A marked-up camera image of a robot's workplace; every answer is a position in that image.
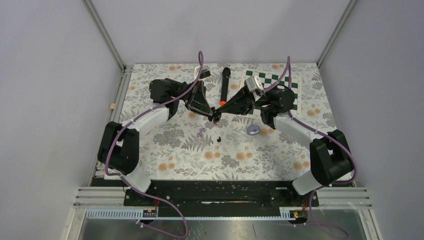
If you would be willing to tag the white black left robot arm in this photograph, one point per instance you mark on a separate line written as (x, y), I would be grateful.
(119, 149)

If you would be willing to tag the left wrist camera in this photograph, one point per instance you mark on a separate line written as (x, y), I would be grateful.
(202, 73)

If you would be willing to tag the black microphone orange end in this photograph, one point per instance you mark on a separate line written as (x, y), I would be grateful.
(226, 73)

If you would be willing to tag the black earbud charging case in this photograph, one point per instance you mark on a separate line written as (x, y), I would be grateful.
(216, 117)

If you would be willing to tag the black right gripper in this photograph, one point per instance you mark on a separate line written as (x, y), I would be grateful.
(243, 103)

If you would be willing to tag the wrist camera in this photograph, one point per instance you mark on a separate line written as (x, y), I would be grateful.
(254, 84)
(202, 73)

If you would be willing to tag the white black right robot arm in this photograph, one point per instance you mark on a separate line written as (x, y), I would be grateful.
(330, 157)

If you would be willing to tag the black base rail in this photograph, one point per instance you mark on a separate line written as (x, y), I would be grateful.
(213, 198)

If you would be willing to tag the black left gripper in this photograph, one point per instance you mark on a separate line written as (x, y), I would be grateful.
(197, 102)

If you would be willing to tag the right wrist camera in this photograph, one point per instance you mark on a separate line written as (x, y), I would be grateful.
(254, 84)

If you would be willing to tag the floral tablecloth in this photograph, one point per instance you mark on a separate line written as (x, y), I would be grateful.
(172, 150)

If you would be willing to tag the purple clip earbuds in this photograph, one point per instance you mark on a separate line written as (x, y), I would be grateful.
(201, 132)

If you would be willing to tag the green white chessboard mat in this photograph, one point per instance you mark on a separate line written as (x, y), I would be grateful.
(267, 79)

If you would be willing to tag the silver computer mouse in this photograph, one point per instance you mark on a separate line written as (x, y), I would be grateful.
(253, 130)

